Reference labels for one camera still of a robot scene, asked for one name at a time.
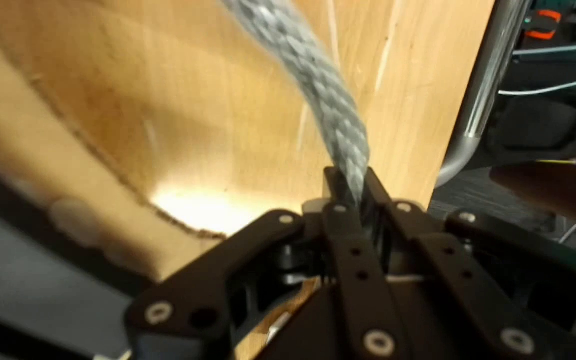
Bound chrome cart handle bar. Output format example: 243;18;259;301
432;0;533;190

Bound light wooden counter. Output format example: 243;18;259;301
0;0;498;360

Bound orange and black clamp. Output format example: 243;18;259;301
522;6;564;44

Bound white cable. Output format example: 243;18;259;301
496;63;576;100

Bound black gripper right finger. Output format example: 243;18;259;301
362;165;576;360

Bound white braided rope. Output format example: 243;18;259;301
215;0;372;206

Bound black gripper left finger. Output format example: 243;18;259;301
122;165;414;360

